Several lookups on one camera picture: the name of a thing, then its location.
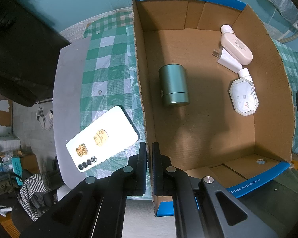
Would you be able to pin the green checkered tablecloth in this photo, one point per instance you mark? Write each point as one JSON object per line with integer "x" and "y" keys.
{"x": 110, "y": 79}

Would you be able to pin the small white bottle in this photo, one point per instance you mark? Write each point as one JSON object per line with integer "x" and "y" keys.
{"x": 244, "y": 74}

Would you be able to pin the pink lotion bottle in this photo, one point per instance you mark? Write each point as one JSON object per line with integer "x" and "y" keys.
{"x": 231, "y": 43}

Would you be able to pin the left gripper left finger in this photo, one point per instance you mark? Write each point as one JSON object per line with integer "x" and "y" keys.
{"x": 131, "y": 179}

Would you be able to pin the striped clothing pile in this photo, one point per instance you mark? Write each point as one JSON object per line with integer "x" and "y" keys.
{"x": 38, "y": 192}

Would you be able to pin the teal cardboard box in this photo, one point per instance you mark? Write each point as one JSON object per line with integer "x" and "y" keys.
{"x": 17, "y": 168}

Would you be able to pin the white charger adapter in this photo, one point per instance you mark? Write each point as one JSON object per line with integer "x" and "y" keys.
{"x": 225, "y": 59}

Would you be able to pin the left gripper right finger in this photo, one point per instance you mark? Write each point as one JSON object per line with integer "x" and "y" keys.
{"x": 167, "y": 179}

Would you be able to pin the blue-edged cardboard box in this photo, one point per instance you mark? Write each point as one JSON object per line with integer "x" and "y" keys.
{"x": 207, "y": 136}

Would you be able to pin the green metal tin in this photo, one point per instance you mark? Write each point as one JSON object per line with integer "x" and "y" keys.
{"x": 173, "y": 85}

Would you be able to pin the white smartphone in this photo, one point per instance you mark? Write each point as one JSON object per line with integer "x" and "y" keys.
{"x": 105, "y": 137}

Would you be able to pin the white octagonal jar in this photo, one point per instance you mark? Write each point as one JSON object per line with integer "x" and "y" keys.
{"x": 244, "y": 97}

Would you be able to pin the silver foil sheet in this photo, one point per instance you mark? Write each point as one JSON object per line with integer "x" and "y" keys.
{"x": 283, "y": 2}

